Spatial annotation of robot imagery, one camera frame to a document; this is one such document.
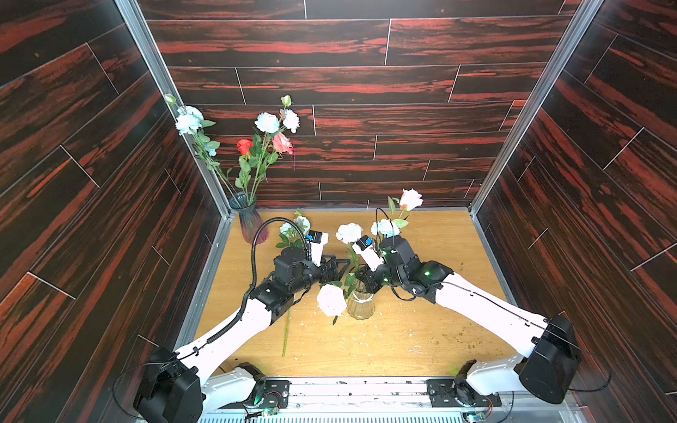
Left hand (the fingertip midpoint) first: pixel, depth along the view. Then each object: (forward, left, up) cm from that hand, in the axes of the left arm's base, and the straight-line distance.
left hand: (344, 261), depth 75 cm
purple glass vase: (+29, +38, -5) cm, 48 cm away
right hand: (0, -5, -5) cm, 7 cm away
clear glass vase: (-8, -5, -12) cm, 15 cm away
